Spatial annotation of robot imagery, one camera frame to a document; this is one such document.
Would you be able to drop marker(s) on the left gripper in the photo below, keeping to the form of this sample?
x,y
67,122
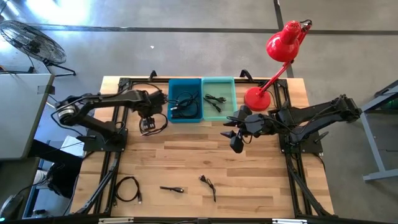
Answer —
x,y
147,124

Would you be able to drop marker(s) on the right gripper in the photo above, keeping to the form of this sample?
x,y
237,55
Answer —
x,y
252,124

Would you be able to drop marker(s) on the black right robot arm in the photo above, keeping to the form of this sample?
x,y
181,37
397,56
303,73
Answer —
x,y
311,115

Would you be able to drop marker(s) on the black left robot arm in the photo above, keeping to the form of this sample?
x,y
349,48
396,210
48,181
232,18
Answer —
x,y
102,99

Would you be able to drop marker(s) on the teal plastic bin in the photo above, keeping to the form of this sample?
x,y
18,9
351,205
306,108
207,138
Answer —
x,y
219,115

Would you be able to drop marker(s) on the blue plastic bin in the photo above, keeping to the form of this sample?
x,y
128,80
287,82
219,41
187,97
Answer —
x,y
186,85

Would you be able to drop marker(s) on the white paper sheet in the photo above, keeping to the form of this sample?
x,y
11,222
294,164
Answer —
x,y
73,144

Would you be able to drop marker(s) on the red desk lamp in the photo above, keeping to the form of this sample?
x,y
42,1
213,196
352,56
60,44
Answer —
x,y
281,46

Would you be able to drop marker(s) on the grey side table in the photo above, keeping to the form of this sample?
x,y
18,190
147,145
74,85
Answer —
x,y
18,118

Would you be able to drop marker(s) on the black floor fan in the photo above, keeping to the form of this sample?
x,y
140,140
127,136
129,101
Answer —
x,y
31,43

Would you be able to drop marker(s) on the dark computer mouse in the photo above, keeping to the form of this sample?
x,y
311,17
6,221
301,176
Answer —
x,y
11,207

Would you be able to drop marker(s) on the black aluminium table frame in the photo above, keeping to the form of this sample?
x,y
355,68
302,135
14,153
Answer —
x,y
192,80

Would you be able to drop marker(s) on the silver metal bracket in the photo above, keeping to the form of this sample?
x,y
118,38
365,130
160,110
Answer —
x,y
115,220
289,221

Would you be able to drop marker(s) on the grey metal table frame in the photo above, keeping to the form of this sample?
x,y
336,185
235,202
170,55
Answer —
x,y
381,175

